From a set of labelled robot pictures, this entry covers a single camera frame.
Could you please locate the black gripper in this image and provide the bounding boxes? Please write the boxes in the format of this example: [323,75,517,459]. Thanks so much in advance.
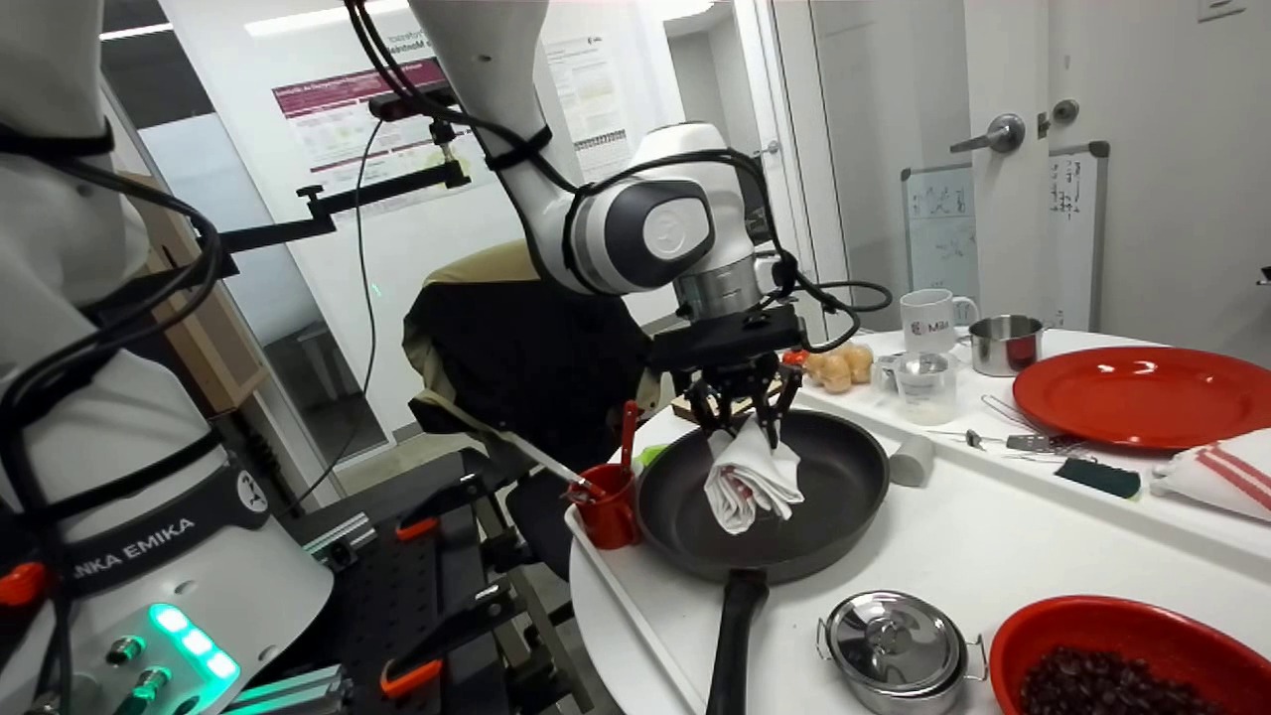
[648,307,806,450]

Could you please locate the black frying pan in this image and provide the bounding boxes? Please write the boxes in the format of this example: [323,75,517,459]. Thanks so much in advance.
[636,409,889,715]

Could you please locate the white towel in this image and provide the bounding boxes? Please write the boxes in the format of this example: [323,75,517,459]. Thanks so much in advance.
[703,420,803,537]

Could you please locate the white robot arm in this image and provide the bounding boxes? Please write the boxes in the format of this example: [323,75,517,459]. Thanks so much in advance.
[0,0,752,715]

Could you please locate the beige bread rolls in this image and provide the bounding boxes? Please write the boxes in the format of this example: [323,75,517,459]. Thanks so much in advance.
[803,340,874,394]

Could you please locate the small red cup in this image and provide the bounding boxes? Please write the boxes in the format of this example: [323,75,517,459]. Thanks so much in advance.
[575,463,638,548]

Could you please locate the clear glass cup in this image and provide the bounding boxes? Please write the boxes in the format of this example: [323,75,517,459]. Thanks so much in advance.
[882,354,956,426]

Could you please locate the white mug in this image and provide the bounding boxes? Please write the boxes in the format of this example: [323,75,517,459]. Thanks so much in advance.
[900,285,976,354]

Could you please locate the black office chair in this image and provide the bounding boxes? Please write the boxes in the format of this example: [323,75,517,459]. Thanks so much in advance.
[403,243,670,501]

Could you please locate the small steel pot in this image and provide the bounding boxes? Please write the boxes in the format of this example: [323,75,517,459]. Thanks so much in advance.
[969,313,1042,377]

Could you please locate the small whiteboard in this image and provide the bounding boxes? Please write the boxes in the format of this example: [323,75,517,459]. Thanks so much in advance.
[900,161,976,292]

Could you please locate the round steel lid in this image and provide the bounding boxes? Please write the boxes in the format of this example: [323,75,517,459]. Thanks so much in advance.
[821,586,969,715]

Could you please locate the dark green sponge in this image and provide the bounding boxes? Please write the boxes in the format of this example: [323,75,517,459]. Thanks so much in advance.
[1058,458,1141,501]

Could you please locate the large red plate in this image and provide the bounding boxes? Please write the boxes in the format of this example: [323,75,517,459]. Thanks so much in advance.
[1012,346,1271,454]

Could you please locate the red bowl with beans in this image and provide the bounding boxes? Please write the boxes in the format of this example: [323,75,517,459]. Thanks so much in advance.
[988,597,1271,715]

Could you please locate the red striped white cloth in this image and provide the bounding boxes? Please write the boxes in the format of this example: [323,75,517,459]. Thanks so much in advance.
[1155,427,1271,521]

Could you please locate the silver door handle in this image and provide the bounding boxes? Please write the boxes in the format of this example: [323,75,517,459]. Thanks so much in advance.
[955,113,1026,153]

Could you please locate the black camera on mount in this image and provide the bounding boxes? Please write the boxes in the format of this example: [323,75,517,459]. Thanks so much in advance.
[364,85,468,124]

